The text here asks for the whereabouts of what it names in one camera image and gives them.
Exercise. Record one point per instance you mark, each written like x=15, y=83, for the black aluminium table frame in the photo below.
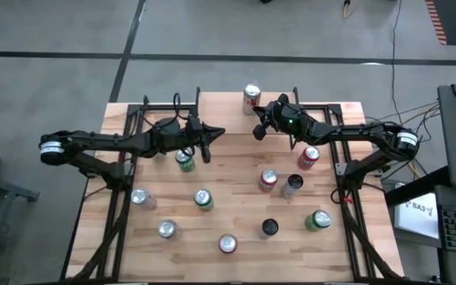
x=156, y=107

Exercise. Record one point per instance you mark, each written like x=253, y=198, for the silver beverage can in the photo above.
x=139, y=196
x=167, y=229

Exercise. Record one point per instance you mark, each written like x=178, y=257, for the white Celsius Tropical Vibe can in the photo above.
x=158, y=156

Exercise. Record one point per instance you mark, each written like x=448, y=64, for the grey side table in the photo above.
x=2, y=186

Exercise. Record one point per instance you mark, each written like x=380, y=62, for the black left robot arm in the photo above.
x=105, y=139

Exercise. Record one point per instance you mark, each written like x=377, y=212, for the black desk support beam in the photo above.
x=414, y=189

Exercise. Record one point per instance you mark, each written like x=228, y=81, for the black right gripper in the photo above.
x=291, y=118

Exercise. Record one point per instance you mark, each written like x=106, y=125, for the silver Diet Coke can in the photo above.
x=251, y=95

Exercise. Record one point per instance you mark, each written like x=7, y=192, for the white paper sign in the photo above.
x=418, y=215

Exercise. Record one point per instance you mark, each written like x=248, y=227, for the green Sprite can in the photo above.
x=202, y=197
x=321, y=218
x=186, y=165

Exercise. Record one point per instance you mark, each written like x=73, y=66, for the silver Celsius Arctic Vibe can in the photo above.
x=270, y=226

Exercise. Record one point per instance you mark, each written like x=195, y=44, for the red Fanta can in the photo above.
x=269, y=177
x=311, y=152
x=228, y=243

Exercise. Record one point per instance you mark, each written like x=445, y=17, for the wooden shelf black metal frame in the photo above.
x=232, y=118

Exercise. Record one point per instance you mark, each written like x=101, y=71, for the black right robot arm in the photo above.
x=350, y=132

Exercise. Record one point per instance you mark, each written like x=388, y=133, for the slim Celsius can black lid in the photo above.
x=295, y=181

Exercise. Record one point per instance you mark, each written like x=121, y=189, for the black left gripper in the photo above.
x=191, y=136

